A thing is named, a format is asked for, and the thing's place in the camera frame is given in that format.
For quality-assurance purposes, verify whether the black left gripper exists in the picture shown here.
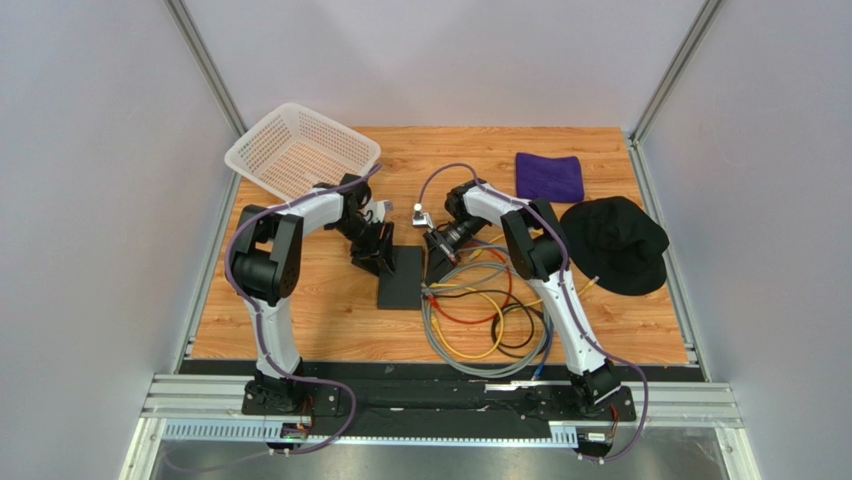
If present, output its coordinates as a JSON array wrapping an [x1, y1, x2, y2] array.
[[331, 215, 396, 278]]

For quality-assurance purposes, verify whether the black network switch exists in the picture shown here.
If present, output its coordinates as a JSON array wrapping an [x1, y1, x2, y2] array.
[[377, 246, 424, 311]]

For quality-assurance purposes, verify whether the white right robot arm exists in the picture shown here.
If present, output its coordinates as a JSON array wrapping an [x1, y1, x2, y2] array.
[[424, 180, 622, 415]]

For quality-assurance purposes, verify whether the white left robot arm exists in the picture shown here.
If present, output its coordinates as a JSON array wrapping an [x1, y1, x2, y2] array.
[[225, 174, 397, 414]]

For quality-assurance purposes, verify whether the white plastic basket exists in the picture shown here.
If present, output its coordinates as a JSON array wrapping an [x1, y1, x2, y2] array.
[[224, 103, 381, 201]]

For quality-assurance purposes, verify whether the purple folded cloth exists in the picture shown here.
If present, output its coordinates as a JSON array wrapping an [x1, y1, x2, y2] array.
[[515, 152, 585, 203]]

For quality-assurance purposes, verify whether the black bucket hat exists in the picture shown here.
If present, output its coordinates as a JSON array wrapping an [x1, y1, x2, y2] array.
[[560, 196, 670, 296]]

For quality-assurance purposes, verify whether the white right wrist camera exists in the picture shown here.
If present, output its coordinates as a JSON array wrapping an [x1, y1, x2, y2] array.
[[412, 203, 435, 229]]

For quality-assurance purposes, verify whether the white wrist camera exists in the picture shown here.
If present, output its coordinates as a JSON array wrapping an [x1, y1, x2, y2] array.
[[412, 203, 435, 229], [362, 200, 393, 223]]

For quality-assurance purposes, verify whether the yellow ethernet cable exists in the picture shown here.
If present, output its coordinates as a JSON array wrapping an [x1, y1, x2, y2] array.
[[425, 232, 600, 361]]

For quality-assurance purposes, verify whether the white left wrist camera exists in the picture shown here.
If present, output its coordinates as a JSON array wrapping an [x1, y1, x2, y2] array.
[[362, 200, 393, 223]]

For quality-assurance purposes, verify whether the red ethernet cable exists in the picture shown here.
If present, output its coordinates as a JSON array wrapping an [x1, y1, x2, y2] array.
[[425, 246, 514, 326]]

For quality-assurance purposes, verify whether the black cable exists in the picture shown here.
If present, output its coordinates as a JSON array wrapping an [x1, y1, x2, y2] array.
[[425, 287, 554, 359]]

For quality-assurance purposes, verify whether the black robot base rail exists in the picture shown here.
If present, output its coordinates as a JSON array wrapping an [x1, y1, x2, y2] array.
[[178, 359, 703, 442]]

